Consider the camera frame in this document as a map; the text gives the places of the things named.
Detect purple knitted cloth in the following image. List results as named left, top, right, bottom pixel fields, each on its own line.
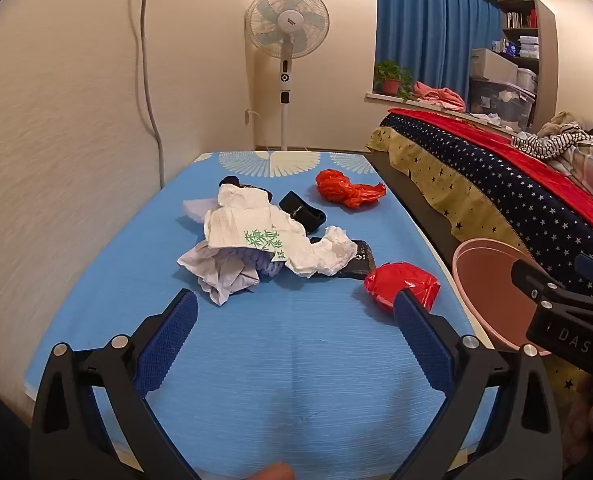
left=236, top=247, right=284, bottom=278

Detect potted green plant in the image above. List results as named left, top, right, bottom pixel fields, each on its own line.
left=375, top=60, right=414, bottom=100

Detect clear plastic storage bin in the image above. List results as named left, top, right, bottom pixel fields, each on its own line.
left=469, top=78, right=536, bottom=131

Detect person's left hand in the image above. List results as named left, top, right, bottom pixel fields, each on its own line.
left=246, top=462, right=296, bottom=480

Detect pink plastic bin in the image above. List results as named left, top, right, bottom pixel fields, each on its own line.
left=452, top=238, right=557, bottom=357

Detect orange plastic bag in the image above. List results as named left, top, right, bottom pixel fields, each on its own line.
left=315, top=169, right=387, bottom=210

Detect white paper with green print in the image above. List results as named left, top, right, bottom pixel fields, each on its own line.
left=205, top=184, right=309, bottom=263

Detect white cardboard box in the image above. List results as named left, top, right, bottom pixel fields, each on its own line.
left=470, top=48, right=519, bottom=83

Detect pink folded clothes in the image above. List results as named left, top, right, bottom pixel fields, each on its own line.
left=412, top=81, right=467, bottom=111

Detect white cloth pad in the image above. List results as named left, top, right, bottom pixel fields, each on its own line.
left=183, top=197, right=222, bottom=223

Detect small white storage box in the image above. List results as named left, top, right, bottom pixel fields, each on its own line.
left=516, top=67, right=538, bottom=93

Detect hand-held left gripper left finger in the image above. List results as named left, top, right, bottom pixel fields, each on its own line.
left=29, top=288, right=200, bottom=480

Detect striped garment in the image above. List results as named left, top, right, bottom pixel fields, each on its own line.
left=512, top=130, right=593, bottom=161

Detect blue patterned table cloth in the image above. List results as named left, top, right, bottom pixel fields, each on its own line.
left=25, top=150, right=482, bottom=480

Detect dark patterned pouch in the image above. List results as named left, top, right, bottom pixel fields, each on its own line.
left=220, top=175, right=272, bottom=198

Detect grey bed frame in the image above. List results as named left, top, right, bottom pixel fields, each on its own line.
left=369, top=152, right=457, bottom=256

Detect bed with red blanket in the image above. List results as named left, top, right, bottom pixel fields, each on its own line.
left=389, top=107, right=593, bottom=256

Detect navy star bed sheet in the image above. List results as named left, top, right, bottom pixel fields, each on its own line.
left=366, top=110, right=593, bottom=411

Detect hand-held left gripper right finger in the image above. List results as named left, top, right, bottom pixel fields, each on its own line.
left=393, top=288, right=563, bottom=480

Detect white crumpled tissue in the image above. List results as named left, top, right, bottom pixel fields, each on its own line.
left=275, top=226, right=358, bottom=278

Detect black foil packet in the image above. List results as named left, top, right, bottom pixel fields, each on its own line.
left=309, top=236, right=379, bottom=281

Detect beige plush toy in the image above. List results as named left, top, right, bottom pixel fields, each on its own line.
left=539, top=111, right=584, bottom=138

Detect brown bookshelf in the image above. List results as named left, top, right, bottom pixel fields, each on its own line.
left=501, top=0, right=557, bottom=131

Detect white standing fan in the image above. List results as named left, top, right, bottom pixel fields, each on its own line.
left=244, top=0, right=330, bottom=152

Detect blue curtain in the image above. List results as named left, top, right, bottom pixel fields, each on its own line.
left=375, top=0, right=502, bottom=106

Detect red plastic wrapper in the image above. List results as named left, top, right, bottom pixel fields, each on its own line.
left=363, top=261, right=441, bottom=313

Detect black sock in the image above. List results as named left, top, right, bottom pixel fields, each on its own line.
left=279, top=191, right=328, bottom=233

